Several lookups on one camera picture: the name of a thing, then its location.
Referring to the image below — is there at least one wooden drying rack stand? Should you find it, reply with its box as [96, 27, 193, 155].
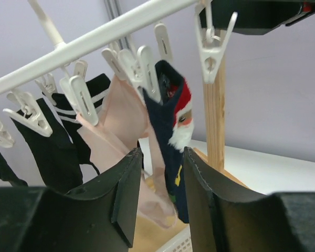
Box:
[144, 0, 250, 252]

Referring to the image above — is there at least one aluminium corner frame profile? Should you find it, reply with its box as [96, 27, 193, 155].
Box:
[103, 0, 137, 54]

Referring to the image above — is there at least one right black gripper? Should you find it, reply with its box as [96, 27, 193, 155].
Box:
[211, 0, 315, 35]

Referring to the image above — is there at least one navy santa sock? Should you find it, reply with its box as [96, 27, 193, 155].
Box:
[143, 60, 194, 224]

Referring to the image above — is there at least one black white striped sock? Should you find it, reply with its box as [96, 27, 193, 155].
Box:
[41, 73, 111, 174]

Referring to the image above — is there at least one white plastic clip hanger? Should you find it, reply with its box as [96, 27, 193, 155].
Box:
[0, 0, 238, 152]

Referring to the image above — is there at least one black sock on hanger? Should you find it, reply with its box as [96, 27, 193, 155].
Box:
[13, 98, 83, 194]

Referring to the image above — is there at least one white plastic basket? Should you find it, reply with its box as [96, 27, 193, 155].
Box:
[156, 225, 193, 252]

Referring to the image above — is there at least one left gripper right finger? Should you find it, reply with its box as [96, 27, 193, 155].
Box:
[183, 148, 315, 251]

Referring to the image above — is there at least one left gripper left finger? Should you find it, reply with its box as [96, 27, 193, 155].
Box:
[0, 148, 142, 251]

